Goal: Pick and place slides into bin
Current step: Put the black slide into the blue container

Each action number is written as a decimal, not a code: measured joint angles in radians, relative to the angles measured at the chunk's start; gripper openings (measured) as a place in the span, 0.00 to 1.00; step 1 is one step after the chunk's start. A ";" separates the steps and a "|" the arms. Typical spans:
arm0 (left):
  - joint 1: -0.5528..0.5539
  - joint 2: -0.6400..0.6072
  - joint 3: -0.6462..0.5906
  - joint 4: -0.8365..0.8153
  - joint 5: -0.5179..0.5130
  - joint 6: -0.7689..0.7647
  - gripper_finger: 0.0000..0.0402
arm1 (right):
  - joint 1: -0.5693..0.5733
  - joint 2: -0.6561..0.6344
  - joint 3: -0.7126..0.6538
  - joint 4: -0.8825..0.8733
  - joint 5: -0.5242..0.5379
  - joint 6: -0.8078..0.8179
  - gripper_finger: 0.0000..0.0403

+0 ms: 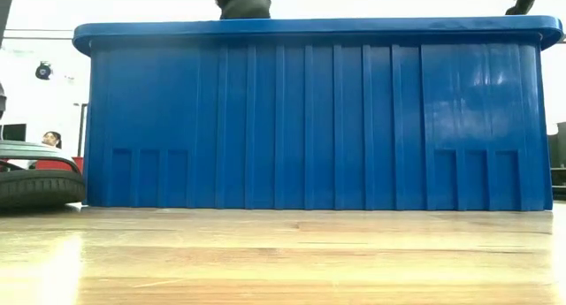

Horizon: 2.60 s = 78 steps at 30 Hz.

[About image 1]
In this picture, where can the person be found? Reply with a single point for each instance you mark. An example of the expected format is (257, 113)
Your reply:
(52, 139)

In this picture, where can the black round ceiling fixture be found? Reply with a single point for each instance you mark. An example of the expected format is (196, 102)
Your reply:
(43, 70)

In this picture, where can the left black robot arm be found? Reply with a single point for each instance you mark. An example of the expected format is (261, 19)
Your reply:
(5, 9)

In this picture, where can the black slide sandal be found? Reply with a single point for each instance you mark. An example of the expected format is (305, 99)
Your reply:
(40, 190)
(247, 9)

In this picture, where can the blue plastic bin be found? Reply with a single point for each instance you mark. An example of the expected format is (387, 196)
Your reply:
(309, 119)

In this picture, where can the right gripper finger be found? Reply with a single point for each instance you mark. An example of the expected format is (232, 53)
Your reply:
(524, 0)

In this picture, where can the dark shelf unit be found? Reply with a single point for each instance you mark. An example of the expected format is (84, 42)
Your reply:
(558, 163)

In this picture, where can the thin grey pole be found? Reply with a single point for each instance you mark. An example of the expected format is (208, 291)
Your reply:
(81, 128)

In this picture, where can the red box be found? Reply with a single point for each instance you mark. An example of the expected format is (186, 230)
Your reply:
(57, 164)

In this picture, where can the dark monitor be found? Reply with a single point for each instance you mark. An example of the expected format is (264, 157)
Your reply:
(13, 132)

